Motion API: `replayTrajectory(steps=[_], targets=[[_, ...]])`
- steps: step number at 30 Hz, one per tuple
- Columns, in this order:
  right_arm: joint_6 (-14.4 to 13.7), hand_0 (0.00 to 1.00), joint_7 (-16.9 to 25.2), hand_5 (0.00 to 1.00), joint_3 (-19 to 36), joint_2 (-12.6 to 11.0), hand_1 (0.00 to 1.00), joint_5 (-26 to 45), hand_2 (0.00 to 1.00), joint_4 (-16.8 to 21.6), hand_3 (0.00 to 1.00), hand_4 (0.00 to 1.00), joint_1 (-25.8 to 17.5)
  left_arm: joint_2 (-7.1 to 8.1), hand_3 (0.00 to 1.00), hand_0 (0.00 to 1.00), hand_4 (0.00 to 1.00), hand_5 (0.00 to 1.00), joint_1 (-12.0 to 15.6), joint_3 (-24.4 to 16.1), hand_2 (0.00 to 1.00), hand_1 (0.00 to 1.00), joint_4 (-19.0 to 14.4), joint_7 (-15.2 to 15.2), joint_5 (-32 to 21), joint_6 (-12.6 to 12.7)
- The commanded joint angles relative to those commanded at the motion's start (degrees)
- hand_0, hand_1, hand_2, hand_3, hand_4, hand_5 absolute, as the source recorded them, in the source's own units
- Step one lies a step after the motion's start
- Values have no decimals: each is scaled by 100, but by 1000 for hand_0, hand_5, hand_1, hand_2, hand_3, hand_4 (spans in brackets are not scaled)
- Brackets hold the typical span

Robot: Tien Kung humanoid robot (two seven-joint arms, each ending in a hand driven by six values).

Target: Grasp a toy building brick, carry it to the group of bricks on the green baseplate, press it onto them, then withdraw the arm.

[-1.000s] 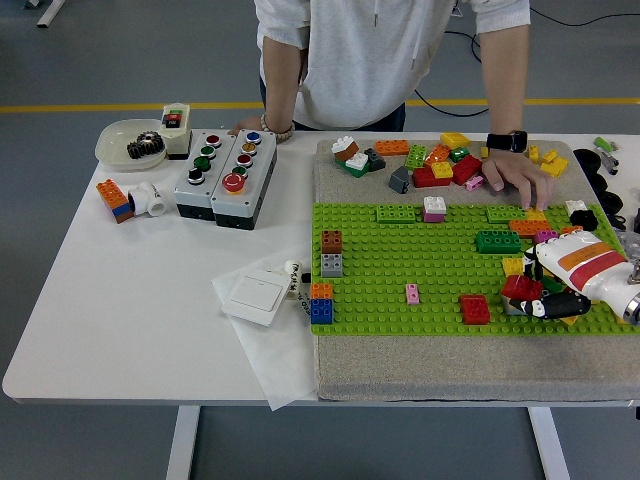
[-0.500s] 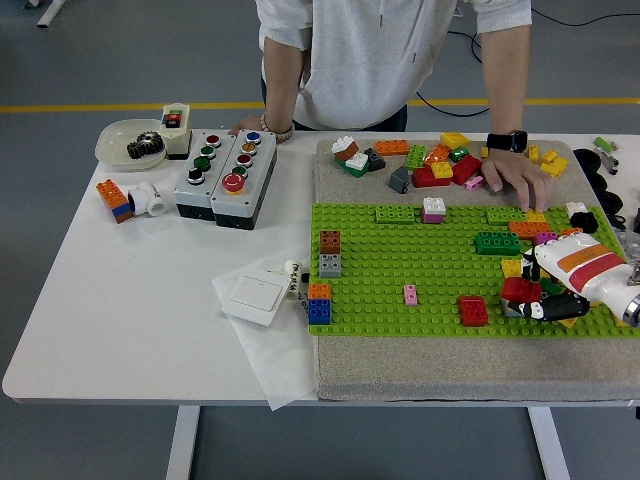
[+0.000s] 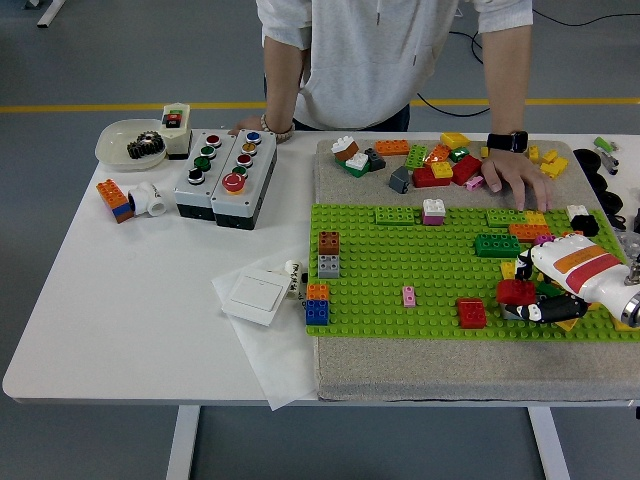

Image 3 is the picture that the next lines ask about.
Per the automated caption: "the person's right hand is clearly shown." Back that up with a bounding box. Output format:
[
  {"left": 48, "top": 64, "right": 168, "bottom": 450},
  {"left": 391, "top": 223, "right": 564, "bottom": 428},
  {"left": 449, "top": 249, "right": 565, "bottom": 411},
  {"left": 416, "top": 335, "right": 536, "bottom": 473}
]
[{"left": 227, "top": 115, "right": 274, "bottom": 137}]

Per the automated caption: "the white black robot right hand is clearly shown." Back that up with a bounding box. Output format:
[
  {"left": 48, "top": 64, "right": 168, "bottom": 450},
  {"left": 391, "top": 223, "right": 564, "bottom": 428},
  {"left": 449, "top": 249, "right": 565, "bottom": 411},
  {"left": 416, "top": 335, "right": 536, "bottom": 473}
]
[{"left": 501, "top": 234, "right": 636, "bottom": 324}]

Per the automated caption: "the person's left hand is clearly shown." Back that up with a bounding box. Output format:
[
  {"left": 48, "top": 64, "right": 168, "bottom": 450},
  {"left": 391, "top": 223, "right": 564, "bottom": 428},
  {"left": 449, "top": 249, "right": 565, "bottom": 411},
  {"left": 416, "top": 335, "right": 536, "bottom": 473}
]
[{"left": 479, "top": 148, "right": 555, "bottom": 212}]

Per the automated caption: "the green toy baseplate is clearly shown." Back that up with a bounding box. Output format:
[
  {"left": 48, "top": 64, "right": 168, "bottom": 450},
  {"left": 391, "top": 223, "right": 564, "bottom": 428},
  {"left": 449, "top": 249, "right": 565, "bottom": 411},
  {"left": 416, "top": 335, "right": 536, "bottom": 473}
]
[{"left": 305, "top": 203, "right": 640, "bottom": 344}]

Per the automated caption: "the long orange toy brick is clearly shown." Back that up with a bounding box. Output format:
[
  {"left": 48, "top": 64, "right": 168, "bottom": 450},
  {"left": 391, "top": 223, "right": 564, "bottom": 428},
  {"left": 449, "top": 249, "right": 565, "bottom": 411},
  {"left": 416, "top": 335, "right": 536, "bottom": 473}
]
[
  {"left": 373, "top": 138, "right": 410, "bottom": 157},
  {"left": 508, "top": 222, "right": 553, "bottom": 244}
]

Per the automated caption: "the black toy brick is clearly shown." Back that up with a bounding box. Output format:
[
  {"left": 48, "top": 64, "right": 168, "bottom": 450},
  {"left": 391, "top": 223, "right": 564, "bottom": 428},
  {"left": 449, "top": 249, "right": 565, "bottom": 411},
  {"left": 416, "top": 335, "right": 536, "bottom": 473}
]
[{"left": 569, "top": 214, "right": 600, "bottom": 238}]

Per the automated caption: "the long red toy brick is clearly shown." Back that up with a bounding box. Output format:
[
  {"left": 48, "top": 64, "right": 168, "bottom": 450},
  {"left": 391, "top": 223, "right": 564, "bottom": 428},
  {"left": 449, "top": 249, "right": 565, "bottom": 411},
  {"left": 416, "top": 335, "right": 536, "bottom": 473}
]
[{"left": 449, "top": 154, "right": 484, "bottom": 187}]

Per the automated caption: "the flat lime green brick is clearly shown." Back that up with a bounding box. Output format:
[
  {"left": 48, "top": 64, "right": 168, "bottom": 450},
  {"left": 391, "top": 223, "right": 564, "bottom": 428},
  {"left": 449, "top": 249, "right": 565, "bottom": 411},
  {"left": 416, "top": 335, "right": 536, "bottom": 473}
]
[
  {"left": 485, "top": 208, "right": 529, "bottom": 229},
  {"left": 373, "top": 205, "right": 417, "bottom": 226}
]

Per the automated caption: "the long dark green brick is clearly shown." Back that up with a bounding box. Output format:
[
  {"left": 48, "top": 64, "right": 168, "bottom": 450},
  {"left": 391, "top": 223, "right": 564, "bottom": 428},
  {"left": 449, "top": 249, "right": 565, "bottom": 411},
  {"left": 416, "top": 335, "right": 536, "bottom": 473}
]
[{"left": 473, "top": 232, "right": 522, "bottom": 259}]

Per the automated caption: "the white and pink brick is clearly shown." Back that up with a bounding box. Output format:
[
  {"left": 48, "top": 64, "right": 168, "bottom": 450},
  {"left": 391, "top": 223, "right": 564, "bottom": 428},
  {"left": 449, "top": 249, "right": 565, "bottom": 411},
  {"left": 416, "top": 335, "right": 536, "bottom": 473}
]
[{"left": 421, "top": 198, "right": 447, "bottom": 226}]

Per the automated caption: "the lime green toy brick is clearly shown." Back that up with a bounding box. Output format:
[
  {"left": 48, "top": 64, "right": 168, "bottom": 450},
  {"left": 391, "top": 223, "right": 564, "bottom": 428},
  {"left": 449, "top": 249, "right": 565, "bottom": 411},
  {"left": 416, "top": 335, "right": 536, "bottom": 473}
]
[{"left": 403, "top": 143, "right": 429, "bottom": 172}]

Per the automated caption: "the brown brick white top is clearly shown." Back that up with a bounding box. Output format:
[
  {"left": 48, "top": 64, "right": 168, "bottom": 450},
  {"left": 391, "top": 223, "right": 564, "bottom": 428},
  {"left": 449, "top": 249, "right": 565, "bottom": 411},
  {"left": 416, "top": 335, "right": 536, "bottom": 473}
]
[{"left": 332, "top": 136, "right": 360, "bottom": 162}]

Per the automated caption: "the white and green brick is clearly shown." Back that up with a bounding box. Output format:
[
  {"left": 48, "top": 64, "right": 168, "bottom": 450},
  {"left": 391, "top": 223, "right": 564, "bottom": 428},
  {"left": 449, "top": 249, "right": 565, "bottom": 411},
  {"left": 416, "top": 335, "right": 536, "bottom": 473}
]
[{"left": 335, "top": 152, "right": 374, "bottom": 179}]

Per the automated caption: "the dark grey slope brick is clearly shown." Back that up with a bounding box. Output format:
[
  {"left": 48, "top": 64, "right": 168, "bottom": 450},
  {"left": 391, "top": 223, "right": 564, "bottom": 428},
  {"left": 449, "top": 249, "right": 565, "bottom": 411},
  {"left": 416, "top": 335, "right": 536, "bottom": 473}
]
[{"left": 363, "top": 147, "right": 387, "bottom": 173}]

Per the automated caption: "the orange blue brown brick stack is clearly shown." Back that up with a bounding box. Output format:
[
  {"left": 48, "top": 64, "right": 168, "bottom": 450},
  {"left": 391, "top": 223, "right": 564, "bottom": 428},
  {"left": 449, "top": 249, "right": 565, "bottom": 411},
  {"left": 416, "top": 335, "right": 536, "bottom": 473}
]
[{"left": 95, "top": 178, "right": 135, "bottom": 225}]

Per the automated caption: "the blue toy brick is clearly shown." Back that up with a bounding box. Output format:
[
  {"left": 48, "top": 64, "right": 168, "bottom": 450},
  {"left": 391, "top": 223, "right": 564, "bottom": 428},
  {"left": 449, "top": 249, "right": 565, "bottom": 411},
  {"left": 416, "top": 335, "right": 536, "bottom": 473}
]
[{"left": 304, "top": 298, "right": 331, "bottom": 327}]

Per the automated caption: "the black wrist watch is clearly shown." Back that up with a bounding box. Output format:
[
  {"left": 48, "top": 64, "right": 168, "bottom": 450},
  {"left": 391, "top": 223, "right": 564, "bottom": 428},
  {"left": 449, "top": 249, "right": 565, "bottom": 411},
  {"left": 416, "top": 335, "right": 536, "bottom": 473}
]
[{"left": 485, "top": 130, "right": 530, "bottom": 154}]

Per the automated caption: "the clear plastic bag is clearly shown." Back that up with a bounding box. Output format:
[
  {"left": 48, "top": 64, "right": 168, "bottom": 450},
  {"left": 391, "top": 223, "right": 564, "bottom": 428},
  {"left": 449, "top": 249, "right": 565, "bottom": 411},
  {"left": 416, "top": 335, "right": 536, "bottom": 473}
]
[{"left": 615, "top": 227, "right": 640, "bottom": 264}]

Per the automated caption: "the grey emergency-stop control box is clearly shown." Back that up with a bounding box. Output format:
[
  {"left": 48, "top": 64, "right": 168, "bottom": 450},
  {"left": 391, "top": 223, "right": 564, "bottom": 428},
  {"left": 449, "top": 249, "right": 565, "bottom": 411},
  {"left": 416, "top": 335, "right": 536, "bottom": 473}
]
[{"left": 209, "top": 130, "right": 278, "bottom": 231}]

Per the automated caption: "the grey four-button control box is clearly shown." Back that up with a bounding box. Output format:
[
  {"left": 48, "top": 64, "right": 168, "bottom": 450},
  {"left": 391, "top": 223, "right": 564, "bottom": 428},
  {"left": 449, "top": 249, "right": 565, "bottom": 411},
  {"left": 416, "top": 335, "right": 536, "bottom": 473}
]
[{"left": 172, "top": 130, "right": 236, "bottom": 221}]

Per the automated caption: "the black metal gear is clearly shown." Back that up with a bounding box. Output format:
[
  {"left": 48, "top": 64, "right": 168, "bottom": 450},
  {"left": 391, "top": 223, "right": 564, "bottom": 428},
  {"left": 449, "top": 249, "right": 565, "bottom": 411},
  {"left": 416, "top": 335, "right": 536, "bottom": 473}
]
[{"left": 125, "top": 131, "right": 166, "bottom": 161}]

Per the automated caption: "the white pipe tee fitting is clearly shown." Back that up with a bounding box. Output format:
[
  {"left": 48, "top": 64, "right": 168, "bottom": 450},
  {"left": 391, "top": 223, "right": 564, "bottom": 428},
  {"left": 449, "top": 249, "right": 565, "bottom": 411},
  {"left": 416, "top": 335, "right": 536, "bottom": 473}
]
[{"left": 124, "top": 181, "right": 168, "bottom": 218}]

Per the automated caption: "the person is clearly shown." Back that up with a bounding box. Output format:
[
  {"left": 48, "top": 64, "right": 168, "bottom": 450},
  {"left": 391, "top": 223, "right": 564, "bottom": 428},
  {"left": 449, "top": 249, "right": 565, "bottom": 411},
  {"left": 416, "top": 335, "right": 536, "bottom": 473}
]
[{"left": 254, "top": 0, "right": 534, "bottom": 134}]

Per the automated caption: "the white shallow bowl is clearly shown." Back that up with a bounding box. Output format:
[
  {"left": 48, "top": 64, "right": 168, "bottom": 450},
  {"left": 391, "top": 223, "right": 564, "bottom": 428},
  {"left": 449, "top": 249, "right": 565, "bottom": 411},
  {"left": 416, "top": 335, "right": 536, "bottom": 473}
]
[{"left": 94, "top": 118, "right": 167, "bottom": 173}]

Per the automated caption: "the white labelled tube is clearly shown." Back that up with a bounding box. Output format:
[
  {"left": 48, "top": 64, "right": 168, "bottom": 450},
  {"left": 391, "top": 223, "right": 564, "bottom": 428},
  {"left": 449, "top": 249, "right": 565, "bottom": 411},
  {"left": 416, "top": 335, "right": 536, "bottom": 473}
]
[{"left": 282, "top": 259, "right": 304, "bottom": 301}]

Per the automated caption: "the grey-brown mat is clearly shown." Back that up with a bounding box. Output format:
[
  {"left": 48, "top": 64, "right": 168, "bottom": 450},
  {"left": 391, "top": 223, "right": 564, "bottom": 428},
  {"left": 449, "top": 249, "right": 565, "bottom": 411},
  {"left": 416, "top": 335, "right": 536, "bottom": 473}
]
[{"left": 312, "top": 137, "right": 640, "bottom": 403}]

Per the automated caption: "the white table leg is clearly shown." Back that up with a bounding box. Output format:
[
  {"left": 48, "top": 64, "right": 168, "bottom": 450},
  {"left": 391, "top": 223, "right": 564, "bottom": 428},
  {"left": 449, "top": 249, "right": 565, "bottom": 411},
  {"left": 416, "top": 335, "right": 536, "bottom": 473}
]
[
  {"left": 528, "top": 405, "right": 571, "bottom": 480},
  {"left": 164, "top": 405, "right": 202, "bottom": 480}
]

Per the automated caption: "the white table foot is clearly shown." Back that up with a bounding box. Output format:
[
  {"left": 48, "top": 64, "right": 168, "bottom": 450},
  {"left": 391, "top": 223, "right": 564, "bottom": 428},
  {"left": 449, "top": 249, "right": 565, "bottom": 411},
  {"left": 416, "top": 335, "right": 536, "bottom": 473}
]
[{"left": 22, "top": 0, "right": 66, "bottom": 29}]

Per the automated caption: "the translucent paper sheet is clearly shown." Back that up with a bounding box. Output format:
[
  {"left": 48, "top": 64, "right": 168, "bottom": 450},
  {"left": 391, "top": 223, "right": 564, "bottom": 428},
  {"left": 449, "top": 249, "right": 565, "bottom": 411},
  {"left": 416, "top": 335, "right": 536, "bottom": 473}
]
[{"left": 210, "top": 247, "right": 321, "bottom": 412}]

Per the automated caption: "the beaded bracelet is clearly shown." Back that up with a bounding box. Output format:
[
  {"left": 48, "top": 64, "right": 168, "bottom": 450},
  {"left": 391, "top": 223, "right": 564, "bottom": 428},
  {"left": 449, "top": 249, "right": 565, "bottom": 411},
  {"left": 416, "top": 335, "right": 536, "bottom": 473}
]
[{"left": 259, "top": 112, "right": 296, "bottom": 141}]

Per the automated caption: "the black looped floor cable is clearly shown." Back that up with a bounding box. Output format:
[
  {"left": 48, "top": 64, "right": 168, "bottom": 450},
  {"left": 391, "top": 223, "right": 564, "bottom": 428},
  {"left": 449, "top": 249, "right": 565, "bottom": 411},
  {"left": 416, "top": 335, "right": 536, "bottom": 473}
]
[{"left": 414, "top": 29, "right": 494, "bottom": 117}]

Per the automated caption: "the cream two-button switch box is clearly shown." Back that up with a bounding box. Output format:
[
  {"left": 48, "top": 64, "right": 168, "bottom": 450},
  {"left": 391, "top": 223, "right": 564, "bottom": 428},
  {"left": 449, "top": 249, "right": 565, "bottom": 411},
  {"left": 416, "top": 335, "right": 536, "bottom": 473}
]
[{"left": 157, "top": 103, "right": 193, "bottom": 161}]

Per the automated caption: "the white wall switch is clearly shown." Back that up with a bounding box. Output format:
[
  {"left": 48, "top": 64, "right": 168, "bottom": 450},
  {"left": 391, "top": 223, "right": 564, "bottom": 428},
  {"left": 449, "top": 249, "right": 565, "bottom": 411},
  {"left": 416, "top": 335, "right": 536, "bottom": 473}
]
[{"left": 220, "top": 273, "right": 291, "bottom": 329}]

